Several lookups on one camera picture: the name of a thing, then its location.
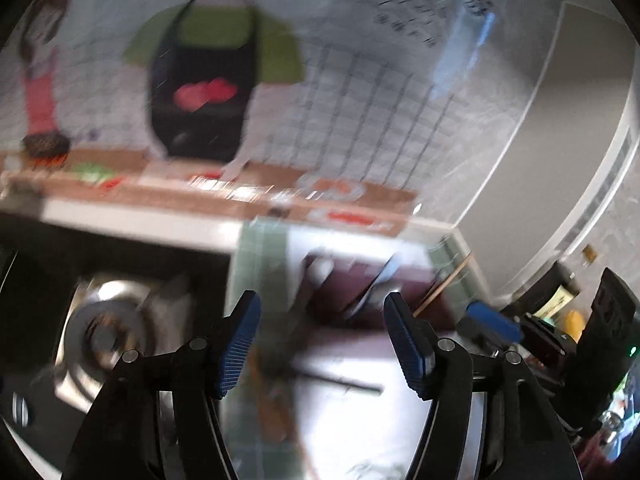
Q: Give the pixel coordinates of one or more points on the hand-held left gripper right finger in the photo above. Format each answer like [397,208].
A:
[406,350]

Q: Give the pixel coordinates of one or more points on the yellow-lid jar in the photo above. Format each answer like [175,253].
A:
[574,321]

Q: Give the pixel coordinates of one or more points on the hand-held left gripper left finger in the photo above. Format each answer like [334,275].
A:
[240,345]

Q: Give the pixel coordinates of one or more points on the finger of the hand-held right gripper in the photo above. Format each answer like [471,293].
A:
[492,320]

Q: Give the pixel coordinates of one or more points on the purple utensil holder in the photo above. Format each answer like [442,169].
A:
[370,305]

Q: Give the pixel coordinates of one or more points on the dark soy sauce bottle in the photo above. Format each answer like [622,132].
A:
[562,290]

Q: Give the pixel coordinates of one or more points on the wooden chopstick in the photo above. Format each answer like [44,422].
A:
[445,282]

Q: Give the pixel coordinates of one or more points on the black glass gas stove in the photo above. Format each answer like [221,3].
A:
[35,300]

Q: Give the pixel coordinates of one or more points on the gas burner with pan support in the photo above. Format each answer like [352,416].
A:
[100,335]

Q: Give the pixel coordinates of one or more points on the white printed mat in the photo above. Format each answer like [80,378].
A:
[350,355]

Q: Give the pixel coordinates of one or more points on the person's right forearm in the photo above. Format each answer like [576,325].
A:
[597,455]

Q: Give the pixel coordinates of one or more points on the cartoon cooking wall poster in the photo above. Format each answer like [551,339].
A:
[300,85]

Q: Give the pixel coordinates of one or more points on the grey column with white vent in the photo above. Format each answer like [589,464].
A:
[550,160]

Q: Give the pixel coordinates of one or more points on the wooden spatula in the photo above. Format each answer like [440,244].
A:
[270,405]

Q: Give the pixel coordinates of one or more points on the green tiled mat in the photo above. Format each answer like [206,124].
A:
[255,250]

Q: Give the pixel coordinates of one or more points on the stove knob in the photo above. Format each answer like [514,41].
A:
[17,407]

